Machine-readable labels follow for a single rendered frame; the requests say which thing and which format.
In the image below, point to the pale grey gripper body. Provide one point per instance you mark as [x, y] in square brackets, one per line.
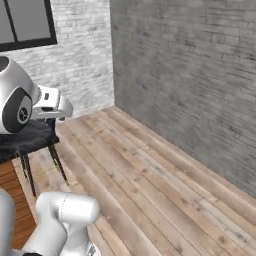
[65, 108]

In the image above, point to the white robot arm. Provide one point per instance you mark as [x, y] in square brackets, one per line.
[13, 96]

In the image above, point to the black framed window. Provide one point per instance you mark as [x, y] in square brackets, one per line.
[26, 20]

